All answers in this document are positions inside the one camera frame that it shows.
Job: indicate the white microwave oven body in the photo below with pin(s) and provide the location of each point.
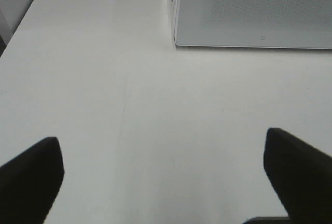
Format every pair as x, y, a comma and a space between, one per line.
173, 8

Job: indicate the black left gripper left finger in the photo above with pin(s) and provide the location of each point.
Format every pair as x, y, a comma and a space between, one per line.
30, 182

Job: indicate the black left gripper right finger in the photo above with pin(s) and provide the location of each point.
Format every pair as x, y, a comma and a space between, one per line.
300, 174

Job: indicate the white microwave door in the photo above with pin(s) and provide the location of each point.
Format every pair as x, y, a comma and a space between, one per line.
304, 24

